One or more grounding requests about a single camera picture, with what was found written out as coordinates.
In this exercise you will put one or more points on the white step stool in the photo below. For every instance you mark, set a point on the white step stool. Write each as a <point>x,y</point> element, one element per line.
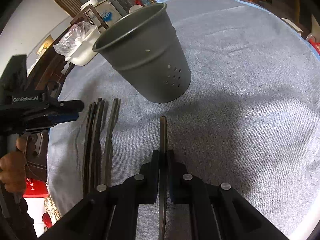
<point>292,25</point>

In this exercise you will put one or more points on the person left hand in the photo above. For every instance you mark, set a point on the person left hand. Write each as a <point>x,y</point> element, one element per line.
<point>13,173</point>

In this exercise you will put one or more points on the grey felt table cloth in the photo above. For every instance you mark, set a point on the grey felt table cloth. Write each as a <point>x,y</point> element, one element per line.
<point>250,116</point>

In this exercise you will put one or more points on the white bowl with plastic bag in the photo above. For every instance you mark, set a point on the white bowl with plastic bag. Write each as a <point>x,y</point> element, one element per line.
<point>77,44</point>

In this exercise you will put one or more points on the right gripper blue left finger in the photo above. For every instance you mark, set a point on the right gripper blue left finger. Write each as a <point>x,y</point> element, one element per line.
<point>150,171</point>

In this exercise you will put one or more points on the dark chopstick crossing diagonal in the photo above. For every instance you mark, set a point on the dark chopstick crossing diagonal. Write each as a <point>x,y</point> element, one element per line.
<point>163,177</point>

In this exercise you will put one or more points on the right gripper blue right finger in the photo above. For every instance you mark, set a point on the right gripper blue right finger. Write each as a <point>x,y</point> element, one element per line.
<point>177,185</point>

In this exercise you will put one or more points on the small white fan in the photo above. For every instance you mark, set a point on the small white fan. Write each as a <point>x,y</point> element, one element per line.
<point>135,8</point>

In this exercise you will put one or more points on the carved dark wood sideboard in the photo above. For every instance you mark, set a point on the carved dark wood sideboard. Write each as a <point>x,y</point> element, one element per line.
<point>50,72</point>

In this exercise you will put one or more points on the white chest freezer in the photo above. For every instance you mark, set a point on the white chest freezer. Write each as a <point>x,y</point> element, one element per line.
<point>105,9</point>

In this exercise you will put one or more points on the red gift box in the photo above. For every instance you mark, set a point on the red gift box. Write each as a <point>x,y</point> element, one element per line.
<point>35,189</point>

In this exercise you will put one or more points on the dark metal utensil holder cup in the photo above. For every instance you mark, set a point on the dark metal utensil holder cup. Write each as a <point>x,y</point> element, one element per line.
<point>144,49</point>

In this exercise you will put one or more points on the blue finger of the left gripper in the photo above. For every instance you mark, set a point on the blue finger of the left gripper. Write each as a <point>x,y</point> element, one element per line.
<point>55,119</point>
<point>71,106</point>

